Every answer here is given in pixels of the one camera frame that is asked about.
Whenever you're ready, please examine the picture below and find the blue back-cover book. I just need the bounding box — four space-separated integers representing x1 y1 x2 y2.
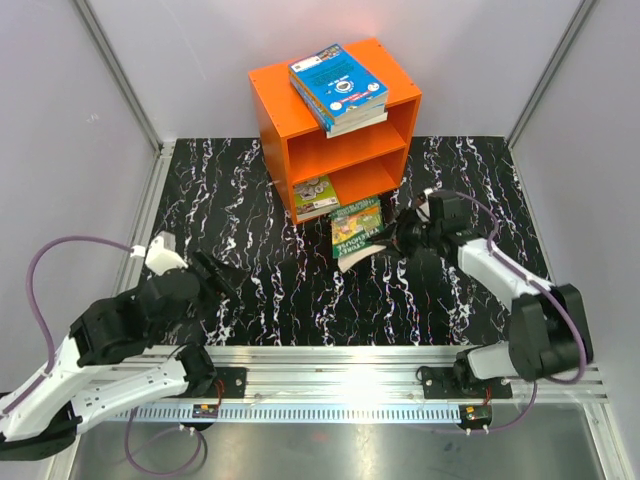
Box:
288 44 389 124

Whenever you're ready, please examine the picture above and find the blue 26-Storey Treehouse book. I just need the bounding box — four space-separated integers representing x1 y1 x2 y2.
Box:
289 76 389 133

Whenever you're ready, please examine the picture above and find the white slotted cable duct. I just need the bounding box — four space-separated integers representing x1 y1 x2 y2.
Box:
135 402 461 424

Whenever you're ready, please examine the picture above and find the small circuit board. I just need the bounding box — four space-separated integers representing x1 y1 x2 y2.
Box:
461 404 493 428
192 404 219 419

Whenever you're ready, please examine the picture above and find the left aluminium frame post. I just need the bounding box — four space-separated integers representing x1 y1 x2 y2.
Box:
73 0 174 156

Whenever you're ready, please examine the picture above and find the aluminium frame post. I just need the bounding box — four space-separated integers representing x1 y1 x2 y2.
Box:
504 0 599 149
73 0 174 156

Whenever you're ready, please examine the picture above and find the green 65-Storey Treehouse book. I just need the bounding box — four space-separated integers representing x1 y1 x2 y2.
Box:
293 175 341 223

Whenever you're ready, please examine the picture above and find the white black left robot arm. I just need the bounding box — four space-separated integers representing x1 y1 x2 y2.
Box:
1 251 246 461

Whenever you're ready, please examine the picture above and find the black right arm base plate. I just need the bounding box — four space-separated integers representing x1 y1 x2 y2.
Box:
415 365 513 400

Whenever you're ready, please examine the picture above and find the dark green book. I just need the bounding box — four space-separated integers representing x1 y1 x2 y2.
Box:
329 197 385 273

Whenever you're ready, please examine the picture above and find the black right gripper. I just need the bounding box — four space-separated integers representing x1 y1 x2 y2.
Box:
366 207 441 260

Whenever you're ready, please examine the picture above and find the right aluminium frame post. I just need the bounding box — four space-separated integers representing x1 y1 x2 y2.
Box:
504 0 599 149

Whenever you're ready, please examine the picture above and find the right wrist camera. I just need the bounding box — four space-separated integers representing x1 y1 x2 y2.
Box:
414 188 435 222

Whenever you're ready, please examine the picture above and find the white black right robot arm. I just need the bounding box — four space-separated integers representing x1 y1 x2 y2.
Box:
367 189 594 397

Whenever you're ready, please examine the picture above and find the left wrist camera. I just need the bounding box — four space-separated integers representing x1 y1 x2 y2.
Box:
129 231 189 276

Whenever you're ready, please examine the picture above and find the right small circuit board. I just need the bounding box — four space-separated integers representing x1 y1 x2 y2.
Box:
461 404 493 428

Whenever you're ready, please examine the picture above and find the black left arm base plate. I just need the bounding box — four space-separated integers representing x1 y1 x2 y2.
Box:
202 366 248 399

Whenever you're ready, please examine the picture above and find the left small circuit board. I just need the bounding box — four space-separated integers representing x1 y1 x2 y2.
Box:
192 404 219 419

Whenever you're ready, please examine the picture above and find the orange wooden shelf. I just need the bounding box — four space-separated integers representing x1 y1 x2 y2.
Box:
248 38 422 224

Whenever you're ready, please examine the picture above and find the aluminium front rail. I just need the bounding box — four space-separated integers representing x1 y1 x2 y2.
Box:
89 344 609 404

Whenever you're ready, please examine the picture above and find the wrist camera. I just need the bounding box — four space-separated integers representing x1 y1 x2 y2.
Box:
414 188 435 222
129 231 189 276

